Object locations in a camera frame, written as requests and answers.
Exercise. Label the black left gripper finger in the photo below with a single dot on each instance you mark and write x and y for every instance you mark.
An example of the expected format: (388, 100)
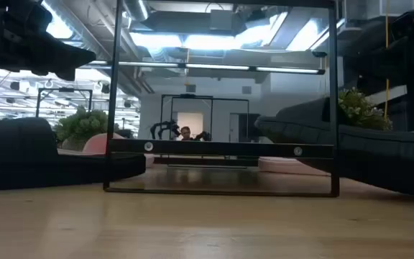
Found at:
(67, 73)
(67, 55)

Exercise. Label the black ribbed slide sandal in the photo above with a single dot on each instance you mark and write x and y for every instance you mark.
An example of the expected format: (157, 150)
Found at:
(372, 154)
(31, 162)

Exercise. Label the black metal shoe shelf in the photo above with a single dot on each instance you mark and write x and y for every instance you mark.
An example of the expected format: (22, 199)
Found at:
(228, 148)

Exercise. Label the green plant in white pot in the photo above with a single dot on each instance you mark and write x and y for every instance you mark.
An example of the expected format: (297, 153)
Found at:
(81, 124)

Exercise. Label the person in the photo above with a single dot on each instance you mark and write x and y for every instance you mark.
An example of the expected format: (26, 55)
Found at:
(185, 133)

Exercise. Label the long tube light bar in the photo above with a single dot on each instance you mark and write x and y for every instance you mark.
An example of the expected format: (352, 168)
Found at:
(210, 67)

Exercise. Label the leafy green plant dark pot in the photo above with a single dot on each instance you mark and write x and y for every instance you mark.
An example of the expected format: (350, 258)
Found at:
(361, 108)

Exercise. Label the small black metal frame rig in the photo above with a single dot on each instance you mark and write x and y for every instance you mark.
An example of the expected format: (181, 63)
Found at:
(65, 90)

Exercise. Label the large black metal frame rig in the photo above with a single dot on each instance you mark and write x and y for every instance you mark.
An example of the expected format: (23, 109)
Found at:
(187, 96)

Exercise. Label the square wall vent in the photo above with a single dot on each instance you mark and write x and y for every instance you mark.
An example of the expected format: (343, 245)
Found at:
(190, 88)
(246, 90)

